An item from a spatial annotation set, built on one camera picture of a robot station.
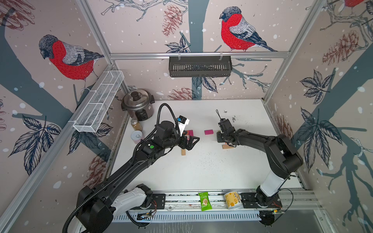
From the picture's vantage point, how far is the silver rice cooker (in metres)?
0.97

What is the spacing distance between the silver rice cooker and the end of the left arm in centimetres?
41

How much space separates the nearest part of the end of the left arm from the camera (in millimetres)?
572
